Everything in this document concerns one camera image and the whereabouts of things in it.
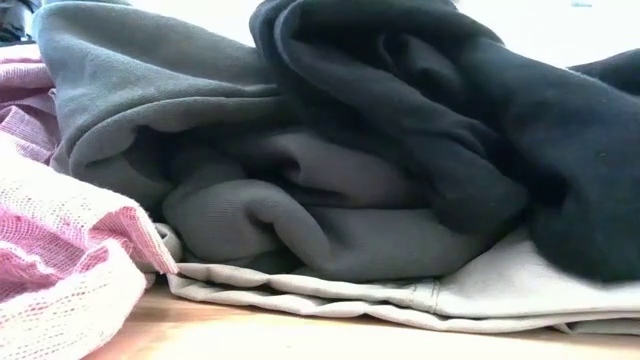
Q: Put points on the grey sweatshirt garment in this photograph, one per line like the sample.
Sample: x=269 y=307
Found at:
x=150 y=90

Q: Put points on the khaki beige shirt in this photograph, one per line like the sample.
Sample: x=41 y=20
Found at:
x=500 y=295

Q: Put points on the dark sweatshirt garment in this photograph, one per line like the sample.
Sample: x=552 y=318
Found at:
x=550 y=150

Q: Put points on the pink white knitted cloth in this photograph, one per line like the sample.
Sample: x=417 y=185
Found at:
x=60 y=280

